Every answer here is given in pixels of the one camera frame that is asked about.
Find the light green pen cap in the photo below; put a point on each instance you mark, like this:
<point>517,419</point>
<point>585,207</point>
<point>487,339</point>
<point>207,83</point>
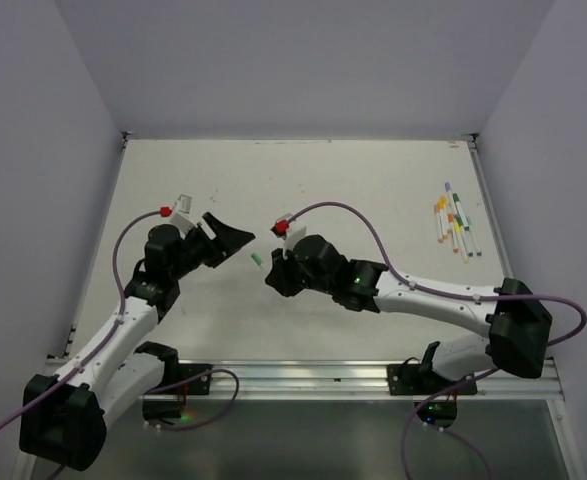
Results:
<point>257,260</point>

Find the yellow cap marker front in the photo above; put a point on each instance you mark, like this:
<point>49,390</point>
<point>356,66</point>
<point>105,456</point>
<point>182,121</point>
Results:
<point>444,220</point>

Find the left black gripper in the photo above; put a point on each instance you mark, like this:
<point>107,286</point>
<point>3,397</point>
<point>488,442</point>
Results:
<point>226,240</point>

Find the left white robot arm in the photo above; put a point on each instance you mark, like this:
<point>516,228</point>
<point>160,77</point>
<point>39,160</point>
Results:
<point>67,414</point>

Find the mint cap marker right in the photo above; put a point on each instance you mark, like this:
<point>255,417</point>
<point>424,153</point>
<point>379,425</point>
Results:
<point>474,239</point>

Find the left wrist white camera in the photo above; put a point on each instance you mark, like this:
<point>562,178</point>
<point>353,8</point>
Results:
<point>183,212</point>

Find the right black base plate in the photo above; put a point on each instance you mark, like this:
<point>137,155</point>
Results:
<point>407,379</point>

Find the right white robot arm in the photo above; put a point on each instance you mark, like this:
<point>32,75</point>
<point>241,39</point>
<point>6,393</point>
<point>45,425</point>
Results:
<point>507,326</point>

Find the orange cap marker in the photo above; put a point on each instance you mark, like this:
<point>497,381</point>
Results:
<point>453,229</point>

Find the green cap marker lower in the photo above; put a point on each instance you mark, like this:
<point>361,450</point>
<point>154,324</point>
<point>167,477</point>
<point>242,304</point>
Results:
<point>468,247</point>

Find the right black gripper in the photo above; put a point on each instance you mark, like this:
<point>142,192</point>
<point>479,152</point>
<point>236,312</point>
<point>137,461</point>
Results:
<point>279,273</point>

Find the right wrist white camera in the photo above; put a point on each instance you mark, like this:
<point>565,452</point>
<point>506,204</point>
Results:
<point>290,231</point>

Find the aluminium front rail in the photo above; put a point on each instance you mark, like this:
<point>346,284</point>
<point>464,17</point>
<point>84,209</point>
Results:
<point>317,380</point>

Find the wrist white camera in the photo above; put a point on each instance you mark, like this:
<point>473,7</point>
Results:
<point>290,231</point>
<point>183,212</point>

